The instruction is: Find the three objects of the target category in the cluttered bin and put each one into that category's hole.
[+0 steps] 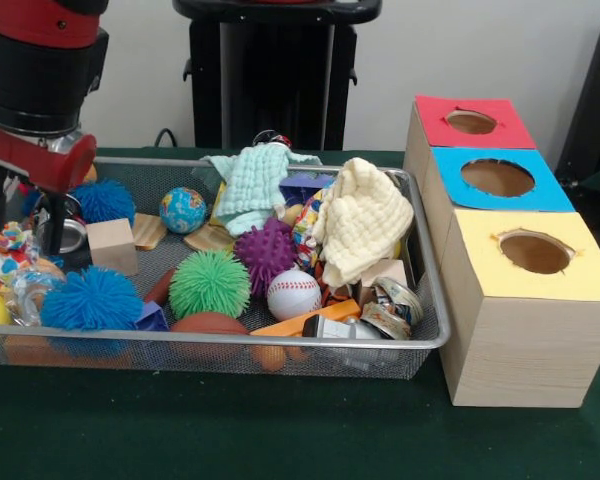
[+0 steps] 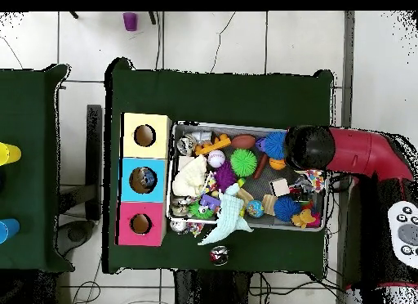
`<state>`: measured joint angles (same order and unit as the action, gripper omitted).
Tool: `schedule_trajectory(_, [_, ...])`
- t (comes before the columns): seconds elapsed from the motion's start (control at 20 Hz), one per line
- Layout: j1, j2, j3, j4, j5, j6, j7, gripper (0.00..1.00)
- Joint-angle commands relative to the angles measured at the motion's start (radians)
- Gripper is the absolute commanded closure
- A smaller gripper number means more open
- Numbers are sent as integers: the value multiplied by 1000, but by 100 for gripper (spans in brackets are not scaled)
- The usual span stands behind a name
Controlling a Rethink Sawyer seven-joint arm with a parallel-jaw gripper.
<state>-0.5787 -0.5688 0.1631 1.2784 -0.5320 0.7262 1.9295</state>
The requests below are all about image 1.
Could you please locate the green spiky ball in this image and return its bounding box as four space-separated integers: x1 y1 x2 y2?
168 249 252 320

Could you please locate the purple spiky monster toy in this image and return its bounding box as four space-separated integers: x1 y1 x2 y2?
233 218 297 284

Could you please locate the small globe ball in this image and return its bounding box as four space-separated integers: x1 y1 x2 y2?
159 187 208 235

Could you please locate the wooden box with three holes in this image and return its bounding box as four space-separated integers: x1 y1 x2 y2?
403 94 600 409

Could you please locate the blue spiky ball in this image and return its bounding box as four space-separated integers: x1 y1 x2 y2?
72 179 136 226
40 266 145 331

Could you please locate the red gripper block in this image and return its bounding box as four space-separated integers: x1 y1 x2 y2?
0 122 98 256

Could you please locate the cream knitted cloth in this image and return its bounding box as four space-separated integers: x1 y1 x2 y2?
312 157 415 289

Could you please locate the white baseball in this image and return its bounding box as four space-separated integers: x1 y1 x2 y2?
267 269 323 322

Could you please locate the black upright stand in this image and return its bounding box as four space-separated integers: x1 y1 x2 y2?
554 8 600 191

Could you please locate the silver drink can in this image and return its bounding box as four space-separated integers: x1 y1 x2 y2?
57 214 89 255

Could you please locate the colourful printed crumpled wrapper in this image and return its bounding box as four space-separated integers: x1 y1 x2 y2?
0 222 34 291

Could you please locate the light blue knitted cloth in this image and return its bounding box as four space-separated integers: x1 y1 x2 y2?
199 146 324 239

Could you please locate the wooden cube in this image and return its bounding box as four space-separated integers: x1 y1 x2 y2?
85 218 139 276

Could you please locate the dark red crushed can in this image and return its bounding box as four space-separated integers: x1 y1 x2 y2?
252 128 294 149

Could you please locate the shallow mesh bin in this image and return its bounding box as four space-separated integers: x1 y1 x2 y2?
0 155 452 381

